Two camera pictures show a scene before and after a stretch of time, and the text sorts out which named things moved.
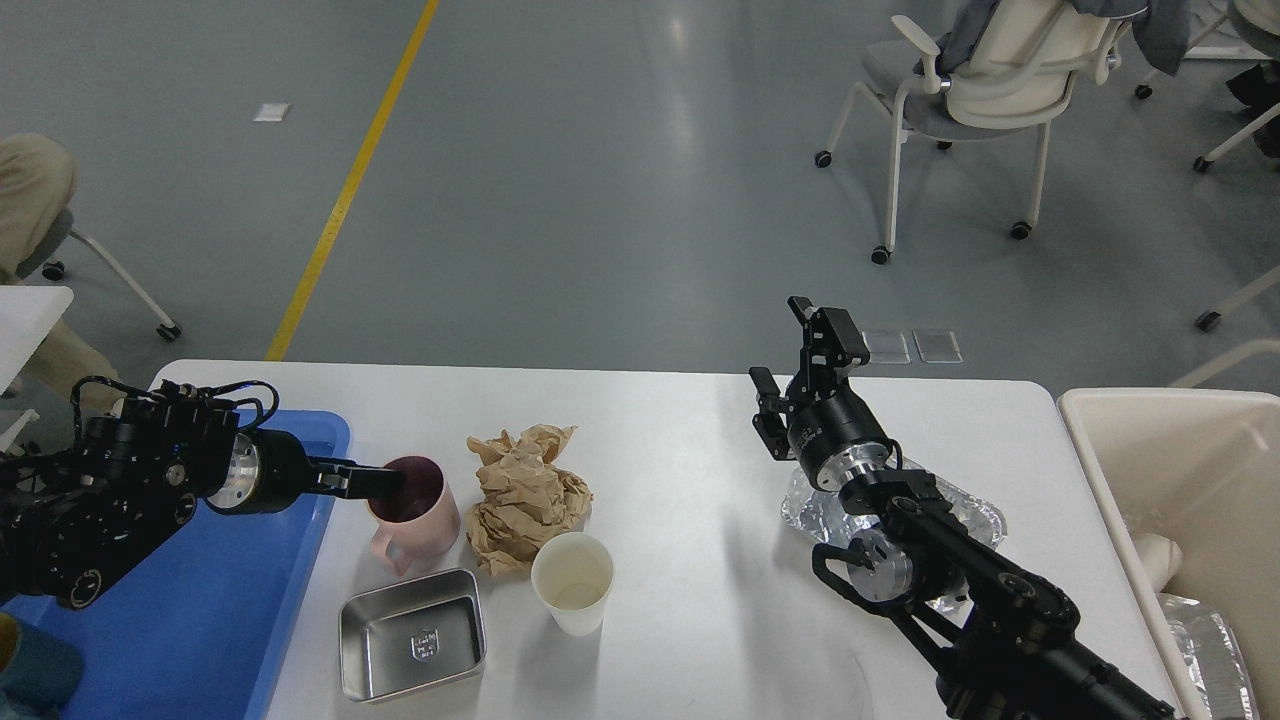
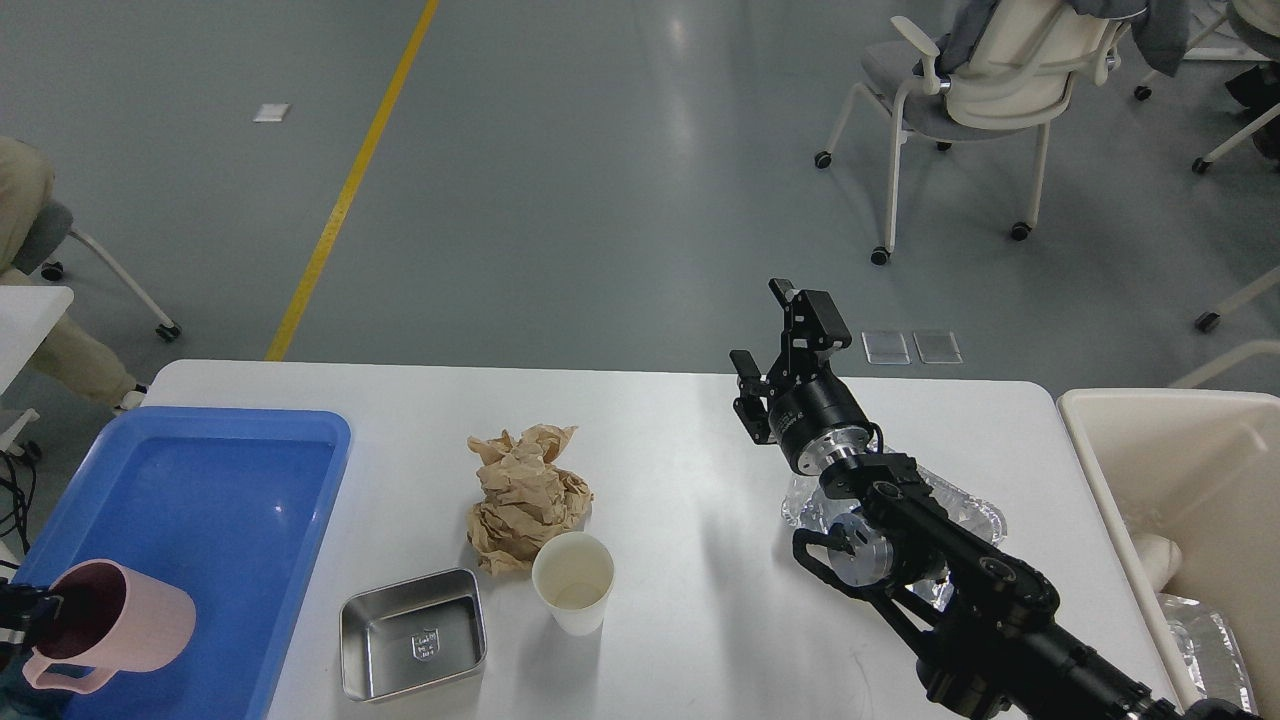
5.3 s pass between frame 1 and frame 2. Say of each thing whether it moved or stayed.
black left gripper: moved
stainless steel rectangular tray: stayed
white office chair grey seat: stayed
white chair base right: stayed
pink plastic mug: moved
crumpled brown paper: stayed
